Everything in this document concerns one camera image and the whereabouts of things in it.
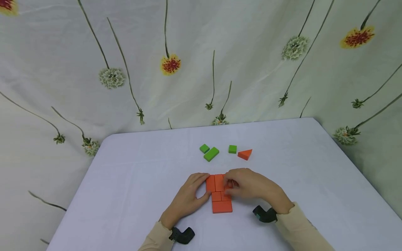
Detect person's right hand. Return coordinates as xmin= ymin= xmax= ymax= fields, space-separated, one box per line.
xmin=223 ymin=168 xmax=295 ymax=214

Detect person's left hand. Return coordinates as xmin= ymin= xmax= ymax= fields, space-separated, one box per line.
xmin=159 ymin=173 xmax=212 ymax=230

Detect person's right forearm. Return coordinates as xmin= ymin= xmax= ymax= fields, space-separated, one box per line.
xmin=275 ymin=202 xmax=335 ymax=251

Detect person's left forearm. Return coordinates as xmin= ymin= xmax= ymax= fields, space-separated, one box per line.
xmin=138 ymin=221 xmax=175 ymax=251

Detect large orange rectangular block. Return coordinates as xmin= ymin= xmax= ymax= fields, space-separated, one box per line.
xmin=212 ymin=200 xmax=233 ymax=214

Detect green rectangular block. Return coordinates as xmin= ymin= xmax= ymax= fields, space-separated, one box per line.
xmin=203 ymin=146 xmax=220 ymax=162

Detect black wrist band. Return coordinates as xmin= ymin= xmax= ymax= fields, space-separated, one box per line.
xmin=169 ymin=227 xmax=195 ymax=245
xmin=252 ymin=205 xmax=278 ymax=223

